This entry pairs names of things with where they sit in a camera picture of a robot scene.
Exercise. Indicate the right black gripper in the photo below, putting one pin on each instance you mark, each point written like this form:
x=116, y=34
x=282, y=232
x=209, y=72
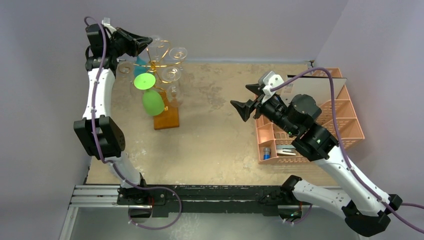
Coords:
x=257, y=104

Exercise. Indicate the wooden rack base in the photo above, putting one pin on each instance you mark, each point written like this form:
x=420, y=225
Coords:
x=169, y=118

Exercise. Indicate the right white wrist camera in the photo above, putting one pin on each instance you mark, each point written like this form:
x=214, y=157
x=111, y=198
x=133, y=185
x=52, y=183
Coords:
x=270, y=80

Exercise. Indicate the grey board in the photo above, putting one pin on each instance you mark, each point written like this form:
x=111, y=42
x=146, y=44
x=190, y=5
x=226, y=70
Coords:
x=316, y=87

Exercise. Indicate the clear wine glass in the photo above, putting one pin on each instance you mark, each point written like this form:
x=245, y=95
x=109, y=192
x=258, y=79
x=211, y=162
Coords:
x=171, y=76
x=126, y=67
x=155, y=48
x=178, y=54

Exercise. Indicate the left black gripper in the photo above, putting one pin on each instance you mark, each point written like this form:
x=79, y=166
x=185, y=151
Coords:
x=136, y=44

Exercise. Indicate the peach plastic organizer basket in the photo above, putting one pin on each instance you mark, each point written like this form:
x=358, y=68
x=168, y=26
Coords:
x=269, y=135

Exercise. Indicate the blue plastic goblet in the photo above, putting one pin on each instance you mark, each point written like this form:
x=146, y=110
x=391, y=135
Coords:
x=139, y=67

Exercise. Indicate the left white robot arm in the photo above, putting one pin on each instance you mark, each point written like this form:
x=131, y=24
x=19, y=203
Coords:
x=99, y=135

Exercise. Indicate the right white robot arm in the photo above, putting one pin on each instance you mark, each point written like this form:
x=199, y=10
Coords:
x=363, y=206

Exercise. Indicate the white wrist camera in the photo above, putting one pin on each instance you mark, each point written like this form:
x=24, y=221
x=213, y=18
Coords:
x=107, y=23
x=270, y=80

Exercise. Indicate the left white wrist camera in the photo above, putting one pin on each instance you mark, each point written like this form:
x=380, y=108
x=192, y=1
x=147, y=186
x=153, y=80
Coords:
x=107, y=23

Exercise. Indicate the black aluminium base frame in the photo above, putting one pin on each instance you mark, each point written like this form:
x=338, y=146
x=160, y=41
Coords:
x=268, y=200

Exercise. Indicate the gold wire wine glass rack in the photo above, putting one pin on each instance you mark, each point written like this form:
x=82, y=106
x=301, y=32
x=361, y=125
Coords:
x=154, y=67

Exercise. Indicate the green plastic goblet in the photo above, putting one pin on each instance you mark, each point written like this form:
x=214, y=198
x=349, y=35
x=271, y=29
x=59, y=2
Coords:
x=151, y=100

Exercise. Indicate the blue grey hose connector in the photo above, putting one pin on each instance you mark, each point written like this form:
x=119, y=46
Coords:
x=266, y=153

